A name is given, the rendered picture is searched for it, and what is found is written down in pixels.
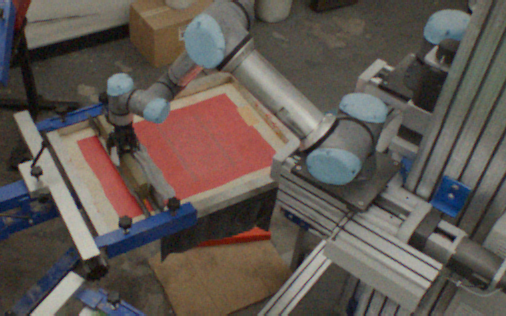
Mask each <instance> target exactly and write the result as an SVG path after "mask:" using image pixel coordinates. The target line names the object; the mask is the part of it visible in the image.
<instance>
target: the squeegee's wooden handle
mask: <svg viewBox="0 0 506 316"><path fill-rule="evenodd" d="M97 125H98V128H99V130H100V136H101V137H102V139H104V140H105V142H106V143H107V138H109V134H110V132H111V130H113V129H114V128H113V127H112V125H111V124H110V123H108V122H107V121H106V117H105V115H102V116H98V117H97ZM118 160H119V166H120V168H121V169H122V171H123V173H124V174H125V176H127V178H128V179H129V181H130V184H131V185H132V187H133V189H134V190H135V191H137V192H138V193H139V195H140V197H141V198H142V200H143V199H146V198H148V185H147V181H146V180H145V178H144V176H143V175H142V173H141V172H140V170H139V169H138V167H137V165H136V164H135V162H134V161H133V159H132V156H131V155H130V153H125V152H124V153H122V154H120V159H119V157H118Z"/></svg>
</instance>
